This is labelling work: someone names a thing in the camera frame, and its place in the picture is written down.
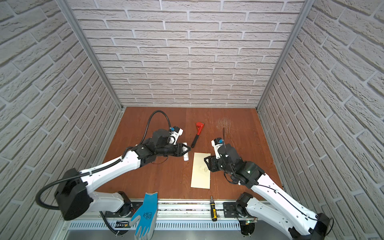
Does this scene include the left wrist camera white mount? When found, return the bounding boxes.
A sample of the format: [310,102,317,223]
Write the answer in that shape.
[168,127,183,145]

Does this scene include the left black corrugated cable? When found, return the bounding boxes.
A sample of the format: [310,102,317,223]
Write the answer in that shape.
[35,110,172,236]

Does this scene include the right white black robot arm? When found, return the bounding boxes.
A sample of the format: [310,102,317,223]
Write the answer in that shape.
[204,138,331,240]

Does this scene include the blue grey work glove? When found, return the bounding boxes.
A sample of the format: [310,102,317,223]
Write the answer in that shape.
[129,192,158,240]

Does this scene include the red black pipe wrench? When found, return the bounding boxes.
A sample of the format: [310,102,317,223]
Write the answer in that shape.
[191,122,205,148]

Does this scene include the black yellow screwdriver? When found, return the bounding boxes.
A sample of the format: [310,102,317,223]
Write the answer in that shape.
[210,196,218,222]

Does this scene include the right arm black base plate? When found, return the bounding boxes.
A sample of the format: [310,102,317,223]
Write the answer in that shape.
[223,202,258,220]

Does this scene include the aluminium front rail frame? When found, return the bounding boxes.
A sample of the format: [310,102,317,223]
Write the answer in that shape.
[49,191,316,240]

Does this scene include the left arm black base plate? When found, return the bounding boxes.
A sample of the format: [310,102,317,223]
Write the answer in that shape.
[104,202,143,218]

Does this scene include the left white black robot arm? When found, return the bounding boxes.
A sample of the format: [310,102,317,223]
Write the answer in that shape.
[55,127,191,221]

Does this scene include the cream yellow envelope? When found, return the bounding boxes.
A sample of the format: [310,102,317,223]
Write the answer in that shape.
[191,153,211,189]

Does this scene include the white glue stick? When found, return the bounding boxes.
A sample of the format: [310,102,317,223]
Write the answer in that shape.
[183,152,189,161]

